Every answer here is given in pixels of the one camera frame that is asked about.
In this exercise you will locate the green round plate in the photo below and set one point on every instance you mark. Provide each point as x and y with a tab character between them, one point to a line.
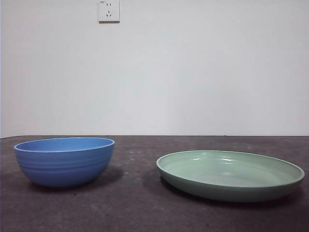
229	176

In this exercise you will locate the blue ribbed bowl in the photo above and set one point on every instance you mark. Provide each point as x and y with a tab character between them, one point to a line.
65	169

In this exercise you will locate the white wall power socket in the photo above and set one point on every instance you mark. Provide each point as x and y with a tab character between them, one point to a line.
109	10

